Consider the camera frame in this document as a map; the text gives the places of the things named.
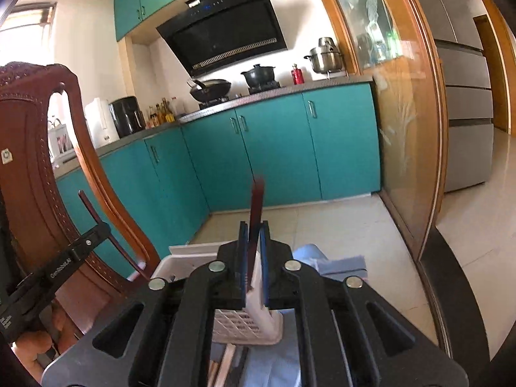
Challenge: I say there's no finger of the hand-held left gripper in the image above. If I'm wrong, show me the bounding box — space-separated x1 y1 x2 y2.
68 222 112 259

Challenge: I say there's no blue striped table cloth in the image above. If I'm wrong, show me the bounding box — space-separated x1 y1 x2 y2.
241 243 368 387

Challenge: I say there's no row of condiment bottles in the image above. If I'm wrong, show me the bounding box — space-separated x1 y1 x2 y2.
145 97 179 130

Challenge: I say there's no carved wooden chair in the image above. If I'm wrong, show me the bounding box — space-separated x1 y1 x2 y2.
0 61 162 333

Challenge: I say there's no black cooking pot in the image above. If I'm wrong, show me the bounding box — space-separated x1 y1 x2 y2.
241 64 277 88

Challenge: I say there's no white plastic utensil basket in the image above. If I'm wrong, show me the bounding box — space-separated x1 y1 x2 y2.
151 242 283 346

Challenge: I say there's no wooden framed glass door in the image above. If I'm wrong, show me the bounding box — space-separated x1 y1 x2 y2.
314 0 449 261

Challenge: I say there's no wooden door frame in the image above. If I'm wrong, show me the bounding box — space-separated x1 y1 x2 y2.
455 0 516 138

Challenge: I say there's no white picture frame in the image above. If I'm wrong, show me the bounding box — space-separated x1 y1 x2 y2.
47 123 76 159

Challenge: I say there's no person's left hand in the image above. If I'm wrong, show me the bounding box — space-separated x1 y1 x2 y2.
14 328 57 373

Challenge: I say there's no white kitchen appliance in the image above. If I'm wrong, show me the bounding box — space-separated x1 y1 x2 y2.
84 97 121 149

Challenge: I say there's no black air fryer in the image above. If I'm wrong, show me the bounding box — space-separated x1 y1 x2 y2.
108 96 147 138

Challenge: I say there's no black wok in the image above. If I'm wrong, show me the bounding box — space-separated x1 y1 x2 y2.
186 78 233 104

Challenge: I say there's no silver refrigerator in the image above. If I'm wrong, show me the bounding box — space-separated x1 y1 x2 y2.
403 0 495 193

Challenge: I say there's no stainless steel steamer pot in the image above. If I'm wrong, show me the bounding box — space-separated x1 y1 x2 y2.
303 37 343 74

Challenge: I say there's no black range hood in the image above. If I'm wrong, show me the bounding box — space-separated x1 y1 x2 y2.
156 0 288 77

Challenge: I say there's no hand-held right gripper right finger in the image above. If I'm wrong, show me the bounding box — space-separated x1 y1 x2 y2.
258 221 417 387

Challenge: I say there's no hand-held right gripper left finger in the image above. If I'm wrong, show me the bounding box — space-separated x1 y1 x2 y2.
92 221 248 387

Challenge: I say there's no window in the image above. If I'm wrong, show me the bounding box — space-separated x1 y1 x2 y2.
0 2 57 34

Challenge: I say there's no black gas stove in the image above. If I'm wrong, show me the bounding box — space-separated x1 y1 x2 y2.
198 82 283 109

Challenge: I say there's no dark brown chopstick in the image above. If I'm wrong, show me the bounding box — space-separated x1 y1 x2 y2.
247 176 267 291
78 190 149 281

